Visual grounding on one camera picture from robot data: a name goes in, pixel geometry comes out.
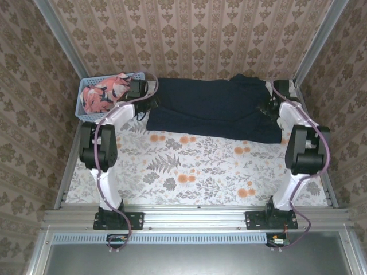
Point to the grey metal panel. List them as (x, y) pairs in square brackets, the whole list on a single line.
[(186, 259)]

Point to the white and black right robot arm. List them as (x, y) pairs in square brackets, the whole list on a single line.
[(308, 151)]

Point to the pink patterned shorts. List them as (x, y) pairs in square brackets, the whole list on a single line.
[(100, 96)]

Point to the light blue plastic basket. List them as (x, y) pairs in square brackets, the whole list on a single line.
[(91, 117)]

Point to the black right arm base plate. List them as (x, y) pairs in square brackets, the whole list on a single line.
[(253, 220)]

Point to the floral tablecloth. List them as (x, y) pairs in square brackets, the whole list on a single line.
[(200, 172)]

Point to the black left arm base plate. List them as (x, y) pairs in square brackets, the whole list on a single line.
[(137, 220)]

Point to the aluminium frame post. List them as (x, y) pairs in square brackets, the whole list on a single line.
[(61, 40), (321, 40)]

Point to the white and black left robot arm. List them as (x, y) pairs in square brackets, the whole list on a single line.
[(99, 151)]

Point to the aluminium mounting rail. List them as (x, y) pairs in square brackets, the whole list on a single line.
[(195, 215)]

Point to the navy blue t-shirt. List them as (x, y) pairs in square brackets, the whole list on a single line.
[(206, 106)]

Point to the small circuit board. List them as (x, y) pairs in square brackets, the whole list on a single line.
[(278, 240), (117, 239)]

